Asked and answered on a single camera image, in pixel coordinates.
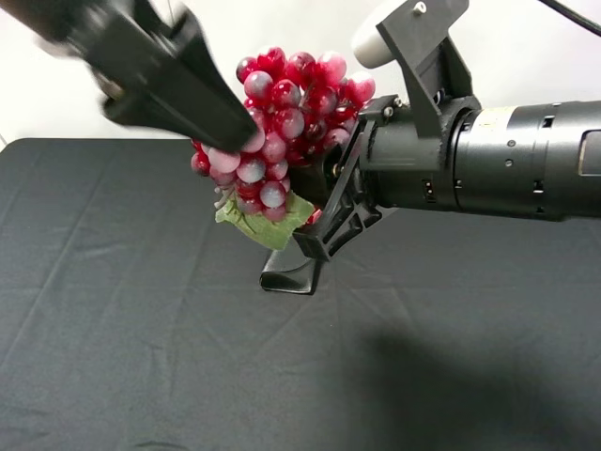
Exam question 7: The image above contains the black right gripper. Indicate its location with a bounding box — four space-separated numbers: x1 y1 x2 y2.
288 97 470 261

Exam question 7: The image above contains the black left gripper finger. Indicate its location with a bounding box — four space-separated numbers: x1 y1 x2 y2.
96 1 258 153

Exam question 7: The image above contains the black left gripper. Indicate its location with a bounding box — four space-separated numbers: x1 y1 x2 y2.
1 1 141 61

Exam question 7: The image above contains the red artificial grape bunch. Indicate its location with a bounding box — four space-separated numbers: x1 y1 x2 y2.
191 46 376 250

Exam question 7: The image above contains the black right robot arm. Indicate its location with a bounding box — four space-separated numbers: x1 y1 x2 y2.
294 96 600 261

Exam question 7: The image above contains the black glasses case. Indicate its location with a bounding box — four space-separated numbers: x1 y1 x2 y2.
259 251 322 296

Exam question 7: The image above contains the black tablecloth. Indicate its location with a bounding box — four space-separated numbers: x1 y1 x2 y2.
1 139 600 450

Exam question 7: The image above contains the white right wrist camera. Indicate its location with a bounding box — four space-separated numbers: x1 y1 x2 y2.
351 1 402 70

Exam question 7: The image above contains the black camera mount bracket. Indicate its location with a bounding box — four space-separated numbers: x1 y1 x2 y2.
377 0 473 138

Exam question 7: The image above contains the black camera cable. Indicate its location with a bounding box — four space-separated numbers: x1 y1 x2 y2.
537 0 601 37

